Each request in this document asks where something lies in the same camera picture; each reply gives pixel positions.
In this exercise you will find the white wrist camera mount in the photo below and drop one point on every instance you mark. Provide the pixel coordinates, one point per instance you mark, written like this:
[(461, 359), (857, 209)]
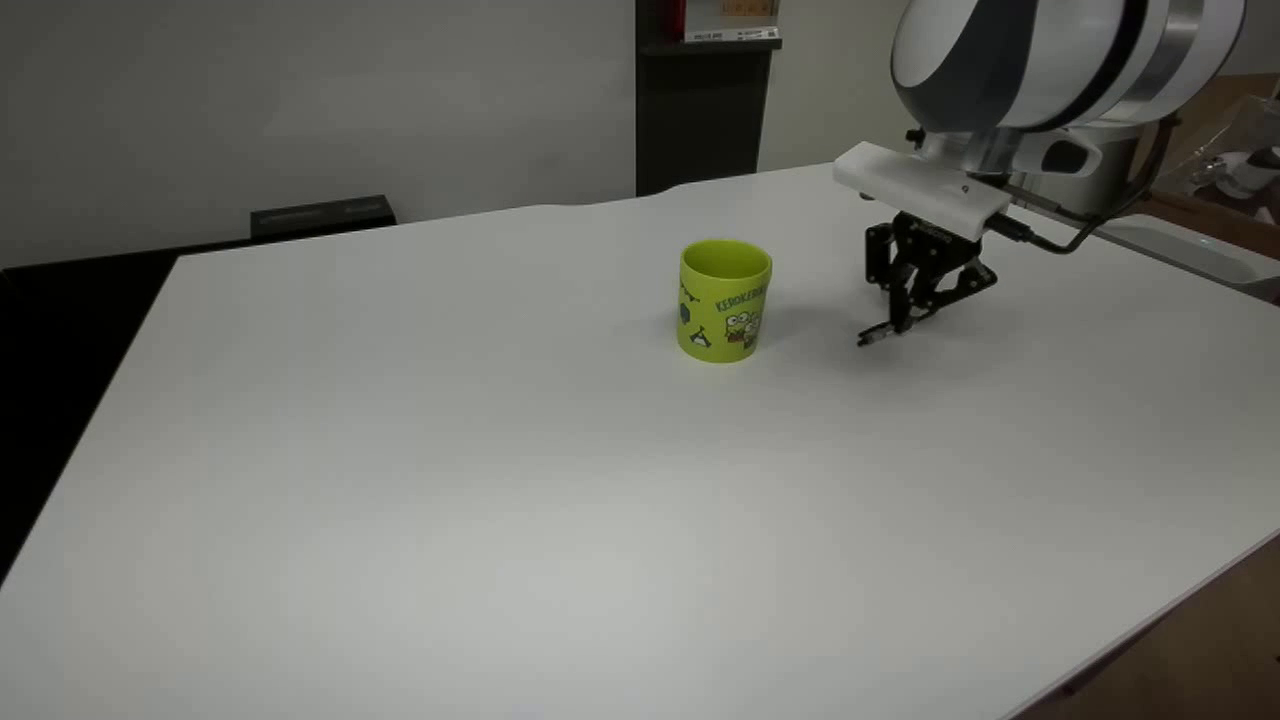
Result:
[(921, 186)]

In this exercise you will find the wooden furniture with clutter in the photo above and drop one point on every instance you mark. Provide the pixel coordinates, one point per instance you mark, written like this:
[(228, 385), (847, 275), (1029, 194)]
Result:
[(1221, 161)]

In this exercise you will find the yellow-green printed mug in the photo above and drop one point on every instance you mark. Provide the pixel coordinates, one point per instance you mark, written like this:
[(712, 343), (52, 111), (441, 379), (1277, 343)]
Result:
[(724, 305)]

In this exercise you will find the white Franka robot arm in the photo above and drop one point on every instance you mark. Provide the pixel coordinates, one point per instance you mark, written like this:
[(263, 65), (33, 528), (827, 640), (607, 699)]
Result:
[(1065, 65)]

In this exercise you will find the red and white brochure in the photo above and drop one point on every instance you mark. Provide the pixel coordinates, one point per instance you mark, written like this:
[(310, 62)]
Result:
[(730, 19)]

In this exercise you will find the dark brochure stand pillar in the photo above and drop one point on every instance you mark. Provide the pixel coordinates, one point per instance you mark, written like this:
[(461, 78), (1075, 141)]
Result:
[(707, 122)]

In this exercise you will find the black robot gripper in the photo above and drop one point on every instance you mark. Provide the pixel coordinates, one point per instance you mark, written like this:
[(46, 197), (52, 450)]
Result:
[(907, 246)]

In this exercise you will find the small flat black box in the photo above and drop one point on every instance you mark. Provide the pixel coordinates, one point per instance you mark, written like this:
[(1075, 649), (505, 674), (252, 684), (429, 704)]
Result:
[(323, 219)]

